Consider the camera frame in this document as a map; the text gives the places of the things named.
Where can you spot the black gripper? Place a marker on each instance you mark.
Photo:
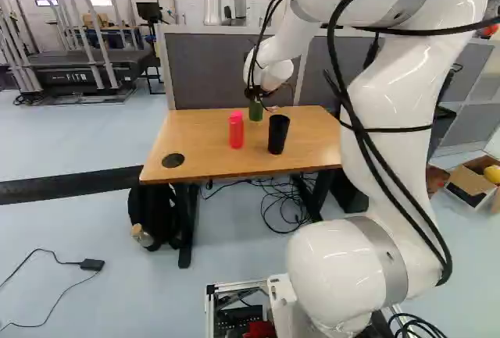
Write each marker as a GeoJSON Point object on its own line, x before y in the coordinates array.
{"type": "Point", "coordinates": [254, 92]}

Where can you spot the green bottle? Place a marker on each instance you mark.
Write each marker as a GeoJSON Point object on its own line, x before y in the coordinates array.
{"type": "Point", "coordinates": [256, 111]}

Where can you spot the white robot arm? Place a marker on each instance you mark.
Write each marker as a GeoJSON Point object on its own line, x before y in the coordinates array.
{"type": "Point", "coordinates": [394, 127]}

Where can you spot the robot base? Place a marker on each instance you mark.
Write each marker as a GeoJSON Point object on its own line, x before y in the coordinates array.
{"type": "Point", "coordinates": [242, 307]}

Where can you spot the pink bottle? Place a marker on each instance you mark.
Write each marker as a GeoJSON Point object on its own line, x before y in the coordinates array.
{"type": "Point", "coordinates": [236, 131]}

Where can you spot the black tumbler cup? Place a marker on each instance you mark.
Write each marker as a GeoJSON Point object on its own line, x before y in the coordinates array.
{"type": "Point", "coordinates": [278, 135]}

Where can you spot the wooden table with black legs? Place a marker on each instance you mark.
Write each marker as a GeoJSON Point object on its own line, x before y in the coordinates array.
{"type": "Point", "coordinates": [234, 146]}

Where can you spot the black backpack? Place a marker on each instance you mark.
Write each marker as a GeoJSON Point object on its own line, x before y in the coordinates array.
{"type": "Point", "coordinates": [156, 213]}

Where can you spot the black treadmill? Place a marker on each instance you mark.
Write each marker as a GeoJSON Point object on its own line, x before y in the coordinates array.
{"type": "Point", "coordinates": [86, 66]}

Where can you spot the open cardboard box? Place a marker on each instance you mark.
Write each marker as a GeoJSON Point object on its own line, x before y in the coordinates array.
{"type": "Point", "coordinates": [470, 183]}

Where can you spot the grey partition wall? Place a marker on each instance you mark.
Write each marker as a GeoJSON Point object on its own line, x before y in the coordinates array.
{"type": "Point", "coordinates": [207, 68]}

